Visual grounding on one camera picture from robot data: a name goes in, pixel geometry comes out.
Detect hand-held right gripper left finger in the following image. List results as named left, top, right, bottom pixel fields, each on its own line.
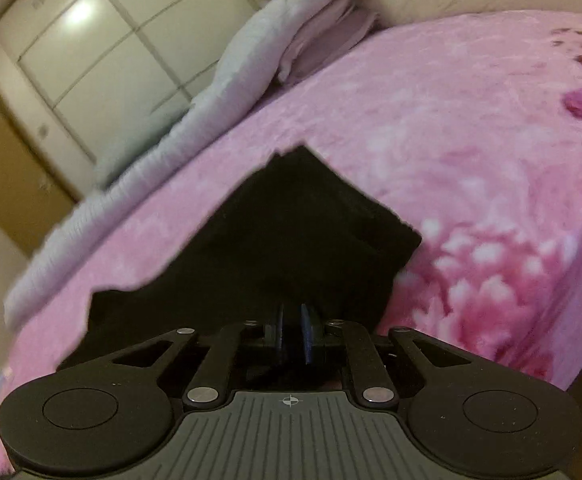
left=113, top=305, right=286, bottom=408

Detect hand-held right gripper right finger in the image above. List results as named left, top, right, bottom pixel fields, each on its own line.
left=298, top=303, right=474, bottom=407

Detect black pants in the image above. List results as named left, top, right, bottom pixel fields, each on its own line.
left=56, top=144, right=423, bottom=396

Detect pink floral blanket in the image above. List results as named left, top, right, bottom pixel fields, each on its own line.
left=0, top=10, right=582, bottom=476

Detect grey ribbed quilt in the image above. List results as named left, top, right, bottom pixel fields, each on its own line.
left=3, top=0, right=362, bottom=333

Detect folded purple bedsheet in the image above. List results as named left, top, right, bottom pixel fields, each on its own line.
left=276, top=0, right=386, bottom=86

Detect brown wooden door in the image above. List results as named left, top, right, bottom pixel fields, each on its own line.
left=0, top=77, right=84, bottom=256

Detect white wardrobe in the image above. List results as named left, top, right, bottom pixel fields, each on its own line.
left=0, top=0, right=292, bottom=166

